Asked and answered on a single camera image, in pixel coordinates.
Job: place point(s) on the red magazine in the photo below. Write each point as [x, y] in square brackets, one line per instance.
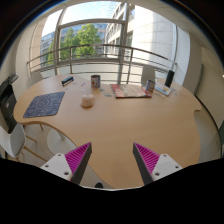
[130, 90]

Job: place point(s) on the dark blue patterned mouse pad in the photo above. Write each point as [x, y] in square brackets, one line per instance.
[44, 104]

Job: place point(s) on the beige computer mouse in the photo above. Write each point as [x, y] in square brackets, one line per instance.
[87, 100]

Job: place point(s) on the colourful booklet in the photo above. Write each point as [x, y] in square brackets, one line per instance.
[163, 89]

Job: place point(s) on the metal balcony railing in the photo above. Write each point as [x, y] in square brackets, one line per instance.
[100, 46]

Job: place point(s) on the black bottle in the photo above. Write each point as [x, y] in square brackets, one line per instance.
[169, 78]

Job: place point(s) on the small printed cup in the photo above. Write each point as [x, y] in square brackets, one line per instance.
[150, 86]

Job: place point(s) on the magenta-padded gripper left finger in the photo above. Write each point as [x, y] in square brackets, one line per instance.
[59, 165]

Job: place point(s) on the black whiteboard eraser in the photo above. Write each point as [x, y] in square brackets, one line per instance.
[67, 80]

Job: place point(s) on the black and white office printer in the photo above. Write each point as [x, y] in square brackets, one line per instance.
[7, 101]

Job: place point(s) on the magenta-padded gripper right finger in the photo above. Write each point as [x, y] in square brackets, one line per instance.
[165, 165]

